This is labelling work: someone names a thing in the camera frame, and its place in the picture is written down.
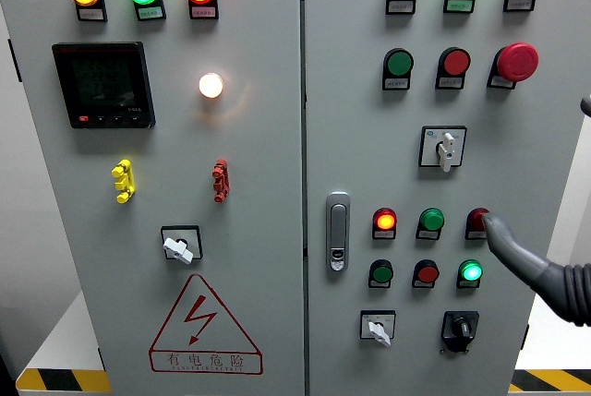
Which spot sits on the small green lit lamp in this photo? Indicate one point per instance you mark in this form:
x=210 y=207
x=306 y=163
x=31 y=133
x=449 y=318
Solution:
x=471 y=272

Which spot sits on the small label plate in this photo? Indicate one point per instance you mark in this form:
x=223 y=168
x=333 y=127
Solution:
x=501 y=82
x=475 y=235
x=92 y=14
x=384 y=234
x=396 y=83
x=151 y=13
x=521 y=4
x=423 y=284
x=204 y=12
x=402 y=7
x=427 y=235
x=450 y=83
x=379 y=284
x=460 y=5
x=467 y=285

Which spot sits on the black door hinge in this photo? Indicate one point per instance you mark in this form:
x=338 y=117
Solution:
x=101 y=359
x=15 y=61
x=525 y=337

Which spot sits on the small dark red lamp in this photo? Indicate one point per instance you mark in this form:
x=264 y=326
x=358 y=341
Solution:
x=475 y=219

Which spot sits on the small red push button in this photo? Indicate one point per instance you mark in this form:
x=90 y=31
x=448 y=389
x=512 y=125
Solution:
x=427 y=272

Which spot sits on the small green push button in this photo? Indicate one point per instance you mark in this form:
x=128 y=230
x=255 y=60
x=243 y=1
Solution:
x=432 y=219
x=382 y=272

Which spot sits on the black yellow striped tape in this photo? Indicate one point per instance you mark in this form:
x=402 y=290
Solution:
x=554 y=380
x=60 y=380

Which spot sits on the small red lit lamp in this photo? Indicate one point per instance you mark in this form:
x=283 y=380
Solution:
x=385 y=219

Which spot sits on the silver door lock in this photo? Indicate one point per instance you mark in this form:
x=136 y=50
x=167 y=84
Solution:
x=338 y=230

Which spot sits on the large red stop button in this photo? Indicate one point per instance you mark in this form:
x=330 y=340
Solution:
x=518 y=62

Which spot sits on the pale grey door with lock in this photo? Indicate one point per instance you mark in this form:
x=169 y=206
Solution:
x=360 y=137

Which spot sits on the large red push button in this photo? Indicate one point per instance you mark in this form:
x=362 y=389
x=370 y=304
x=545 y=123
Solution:
x=456 y=62

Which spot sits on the large green push button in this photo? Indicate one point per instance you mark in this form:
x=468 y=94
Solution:
x=400 y=63

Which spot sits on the pale grey door with display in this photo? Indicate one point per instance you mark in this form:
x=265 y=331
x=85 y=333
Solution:
x=258 y=160

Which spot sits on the red warning triangle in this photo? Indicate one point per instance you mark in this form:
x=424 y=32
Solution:
x=203 y=359

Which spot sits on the white lamp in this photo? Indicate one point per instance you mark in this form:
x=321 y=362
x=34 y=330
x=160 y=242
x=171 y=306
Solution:
x=211 y=85

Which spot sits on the black display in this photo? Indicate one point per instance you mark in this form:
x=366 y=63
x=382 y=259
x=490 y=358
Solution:
x=104 y=84

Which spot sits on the turn switch without plate print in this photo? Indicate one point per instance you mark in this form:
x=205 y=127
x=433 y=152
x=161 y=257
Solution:
x=177 y=248

